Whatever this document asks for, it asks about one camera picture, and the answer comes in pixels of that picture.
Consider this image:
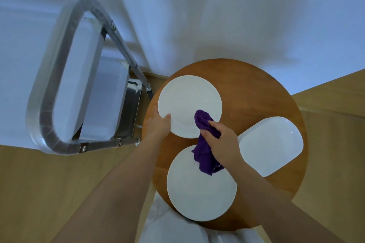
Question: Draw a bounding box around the person's right hand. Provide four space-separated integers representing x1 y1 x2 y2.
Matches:
199 120 246 173

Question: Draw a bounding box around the person's left hand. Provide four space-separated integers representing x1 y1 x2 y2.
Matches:
144 107 172 141

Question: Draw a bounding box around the purple cleaning cloth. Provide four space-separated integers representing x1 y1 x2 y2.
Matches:
191 109 225 176

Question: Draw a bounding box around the stack of white round plates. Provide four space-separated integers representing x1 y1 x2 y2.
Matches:
157 75 223 139

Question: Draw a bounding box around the stack of white rectangular plates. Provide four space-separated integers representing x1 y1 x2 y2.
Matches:
237 116 304 178

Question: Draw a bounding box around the white round dinner plate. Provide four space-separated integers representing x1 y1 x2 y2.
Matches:
166 144 238 222

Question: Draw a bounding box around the steel three-tier cart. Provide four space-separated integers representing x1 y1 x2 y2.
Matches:
0 0 154 156

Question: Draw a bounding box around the person's right forearm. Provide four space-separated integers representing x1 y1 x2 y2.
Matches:
228 160 346 243

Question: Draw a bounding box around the person's left forearm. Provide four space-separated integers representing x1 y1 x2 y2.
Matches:
51 136 169 243

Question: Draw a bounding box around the person's white garment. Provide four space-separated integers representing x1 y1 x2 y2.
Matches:
138 194 266 243

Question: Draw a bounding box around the round wooden side table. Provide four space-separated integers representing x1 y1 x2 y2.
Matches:
141 58 309 232

